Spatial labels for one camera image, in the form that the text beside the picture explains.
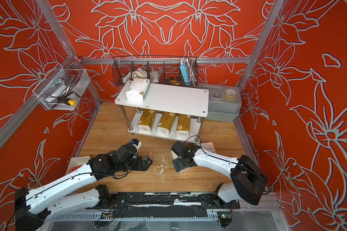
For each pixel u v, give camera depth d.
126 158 0.55
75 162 0.87
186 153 0.61
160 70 0.97
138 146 0.69
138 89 0.72
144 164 0.65
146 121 0.92
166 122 0.90
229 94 0.93
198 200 0.74
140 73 0.88
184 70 0.85
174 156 0.84
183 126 0.88
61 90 0.70
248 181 0.42
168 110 0.71
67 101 0.62
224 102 0.94
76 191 0.48
